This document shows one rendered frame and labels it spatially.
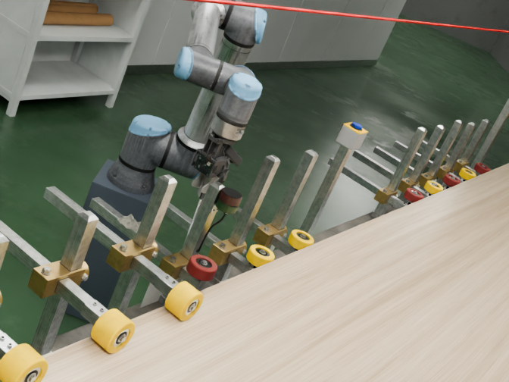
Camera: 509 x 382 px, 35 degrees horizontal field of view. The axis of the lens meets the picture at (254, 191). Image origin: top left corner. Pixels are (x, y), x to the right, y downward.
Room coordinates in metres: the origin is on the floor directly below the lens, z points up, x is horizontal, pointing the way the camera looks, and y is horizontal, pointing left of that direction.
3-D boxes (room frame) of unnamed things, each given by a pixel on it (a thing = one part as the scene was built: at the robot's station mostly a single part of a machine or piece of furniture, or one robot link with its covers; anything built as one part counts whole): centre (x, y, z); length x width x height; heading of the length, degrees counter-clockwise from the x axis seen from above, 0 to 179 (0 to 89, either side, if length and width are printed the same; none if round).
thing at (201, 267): (1.93, 0.05, 0.85); 0.08 x 0.08 x 0.11
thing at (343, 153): (2.68, -0.23, 0.92); 0.05 x 0.05 x 0.45; 65
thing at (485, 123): (4.25, -0.97, 0.88); 0.04 x 0.04 x 0.48; 65
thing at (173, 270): (1.97, 0.10, 0.84); 0.14 x 0.06 x 0.05; 155
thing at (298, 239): (2.36, -0.20, 0.85); 0.08 x 0.08 x 0.11
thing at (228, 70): (2.20, 0.17, 1.32); 0.12 x 0.12 x 0.09; 11
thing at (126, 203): (2.85, 0.46, 0.30); 0.25 x 0.25 x 0.60; 6
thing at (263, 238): (2.42, -0.11, 0.84); 0.14 x 0.06 x 0.05; 155
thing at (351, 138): (2.68, -0.23, 1.18); 0.07 x 0.07 x 0.08; 65
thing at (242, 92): (2.09, 0.14, 1.32); 0.10 x 0.09 x 0.12; 11
